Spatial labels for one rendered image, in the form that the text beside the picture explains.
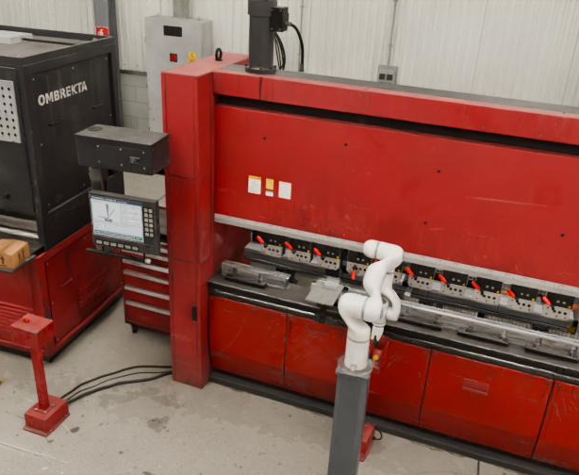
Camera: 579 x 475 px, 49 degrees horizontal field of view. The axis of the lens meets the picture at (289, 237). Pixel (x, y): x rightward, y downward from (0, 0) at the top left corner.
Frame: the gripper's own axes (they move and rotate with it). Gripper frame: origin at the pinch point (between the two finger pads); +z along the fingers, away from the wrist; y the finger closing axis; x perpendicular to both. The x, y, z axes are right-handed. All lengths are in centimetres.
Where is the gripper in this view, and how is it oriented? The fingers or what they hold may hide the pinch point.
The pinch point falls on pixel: (376, 343)
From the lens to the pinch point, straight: 395.2
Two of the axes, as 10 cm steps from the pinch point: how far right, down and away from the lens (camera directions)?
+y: -4.3, 4.5, -7.8
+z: -0.1, 8.6, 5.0
